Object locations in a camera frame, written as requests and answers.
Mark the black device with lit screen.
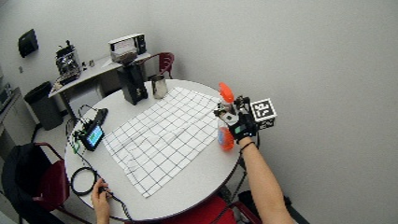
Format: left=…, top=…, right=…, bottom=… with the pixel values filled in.
left=78, top=107, right=111, bottom=153

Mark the black wall dispenser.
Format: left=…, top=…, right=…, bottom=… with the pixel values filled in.
left=16, top=28, right=40, bottom=59

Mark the red chair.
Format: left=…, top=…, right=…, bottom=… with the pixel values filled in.
left=136, top=51, right=177, bottom=80
left=124, top=193, right=264, bottom=224
left=31, top=142, right=92, bottom=224

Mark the white cube with black markers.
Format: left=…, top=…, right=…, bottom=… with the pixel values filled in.
left=249, top=97, right=279, bottom=131

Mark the white checkered cloth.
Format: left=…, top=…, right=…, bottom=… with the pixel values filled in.
left=103, top=86, right=224, bottom=199

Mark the grey counter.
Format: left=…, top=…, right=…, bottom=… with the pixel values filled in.
left=0, top=66, right=36, bottom=158

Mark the black wristband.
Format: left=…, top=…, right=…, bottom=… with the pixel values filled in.
left=239, top=141, right=256, bottom=154

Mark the black jacket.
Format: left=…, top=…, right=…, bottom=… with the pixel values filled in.
left=0, top=142, right=56, bottom=224

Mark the espresso machine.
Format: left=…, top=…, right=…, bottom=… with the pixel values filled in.
left=54, top=39, right=84, bottom=86

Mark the black trash bin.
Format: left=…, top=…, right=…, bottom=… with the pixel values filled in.
left=23, top=80, right=66, bottom=132

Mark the black coffee grinder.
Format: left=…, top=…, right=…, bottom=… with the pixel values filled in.
left=110, top=50, right=151, bottom=106

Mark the black cable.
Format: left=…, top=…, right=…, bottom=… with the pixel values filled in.
left=66, top=104, right=135, bottom=222

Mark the clear bottle with orange cap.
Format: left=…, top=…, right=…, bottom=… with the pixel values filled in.
left=217, top=81, right=239, bottom=152

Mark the grey side table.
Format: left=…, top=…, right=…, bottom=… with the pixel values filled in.
left=48, top=51, right=153, bottom=119

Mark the white box appliance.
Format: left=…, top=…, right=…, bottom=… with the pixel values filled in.
left=107, top=33, right=148, bottom=63

